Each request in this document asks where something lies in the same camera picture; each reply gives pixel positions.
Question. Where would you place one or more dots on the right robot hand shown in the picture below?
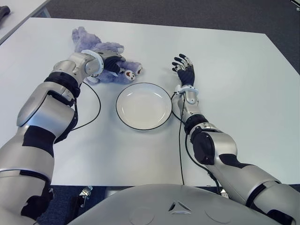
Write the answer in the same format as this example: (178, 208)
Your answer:
(187, 75)

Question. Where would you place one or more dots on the grey robot torso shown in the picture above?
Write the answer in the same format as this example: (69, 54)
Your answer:
(173, 206)

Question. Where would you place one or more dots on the white side table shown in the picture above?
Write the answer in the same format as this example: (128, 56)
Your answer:
(23, 11)

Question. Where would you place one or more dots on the black handheld controller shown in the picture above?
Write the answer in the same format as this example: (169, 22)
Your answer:
(4, 10)

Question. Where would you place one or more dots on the purple plush doll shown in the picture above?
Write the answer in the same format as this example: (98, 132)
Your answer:
(86, 41)

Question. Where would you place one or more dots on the metal clamp bracket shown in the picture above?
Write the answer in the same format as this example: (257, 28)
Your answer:
(85, 192)

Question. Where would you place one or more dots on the white plate black rim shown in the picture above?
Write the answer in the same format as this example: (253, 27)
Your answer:
(144, 105)

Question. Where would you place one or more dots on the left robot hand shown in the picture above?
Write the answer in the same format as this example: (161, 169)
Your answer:
(110, 62)

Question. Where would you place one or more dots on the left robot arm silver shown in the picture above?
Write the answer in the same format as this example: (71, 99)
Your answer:
(47, 117)

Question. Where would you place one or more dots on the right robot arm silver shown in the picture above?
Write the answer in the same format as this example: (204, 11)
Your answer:
(222, 147)

